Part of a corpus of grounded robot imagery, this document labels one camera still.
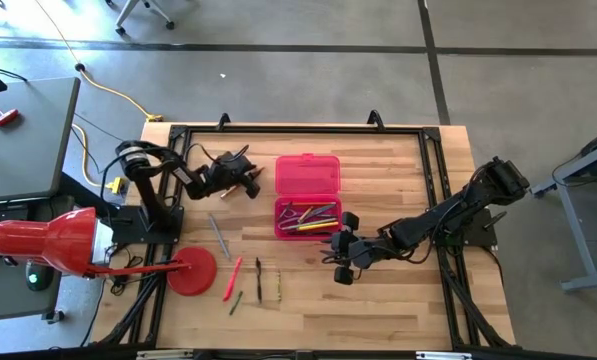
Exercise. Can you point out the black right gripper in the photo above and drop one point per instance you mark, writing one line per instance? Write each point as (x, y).
(363, 250)

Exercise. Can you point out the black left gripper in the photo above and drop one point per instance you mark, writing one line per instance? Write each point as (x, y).
(225, 172)

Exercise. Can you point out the yellow pencil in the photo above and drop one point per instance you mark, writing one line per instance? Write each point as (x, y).
(323, 226)

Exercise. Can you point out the pink plastic supply box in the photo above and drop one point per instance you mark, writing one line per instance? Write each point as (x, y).
(308, 175)

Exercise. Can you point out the grey pen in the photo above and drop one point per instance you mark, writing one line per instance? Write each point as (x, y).
(219, 237)

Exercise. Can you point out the olive patterned pencil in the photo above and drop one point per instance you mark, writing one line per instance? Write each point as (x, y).
(279, 285)

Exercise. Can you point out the red pen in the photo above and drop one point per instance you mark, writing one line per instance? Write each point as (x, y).
(233, 277)

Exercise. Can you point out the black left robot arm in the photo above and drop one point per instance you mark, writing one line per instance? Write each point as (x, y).
(150, 200)

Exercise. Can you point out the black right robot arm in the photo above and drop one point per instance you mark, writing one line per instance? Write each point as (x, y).
(438, 215)

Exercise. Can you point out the brown pen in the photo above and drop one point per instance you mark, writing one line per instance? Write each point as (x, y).
(229, 192)

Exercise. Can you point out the black grip clear pen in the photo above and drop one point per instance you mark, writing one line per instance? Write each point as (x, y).
(258, 280)

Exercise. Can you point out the green pencil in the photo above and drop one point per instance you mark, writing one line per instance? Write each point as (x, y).
(236, 303)

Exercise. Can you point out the office chair wheel base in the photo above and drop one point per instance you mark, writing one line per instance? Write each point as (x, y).
(123, 17)

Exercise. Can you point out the red desk lamp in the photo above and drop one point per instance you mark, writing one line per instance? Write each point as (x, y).
(53, 240)

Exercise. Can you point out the grey computer desk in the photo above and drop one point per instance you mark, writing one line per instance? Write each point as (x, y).
(28, 150)

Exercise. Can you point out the grey metal table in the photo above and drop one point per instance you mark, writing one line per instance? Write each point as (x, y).
(578, 235)

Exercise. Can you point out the black computer mouse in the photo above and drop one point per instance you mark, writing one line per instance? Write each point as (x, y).
(38, 280)

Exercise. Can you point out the black aluminium table frame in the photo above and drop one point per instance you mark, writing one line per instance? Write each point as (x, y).
(303, 130)

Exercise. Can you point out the silver frame bracket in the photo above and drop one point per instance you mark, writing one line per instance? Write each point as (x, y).
(163, 355)
(443, 356)

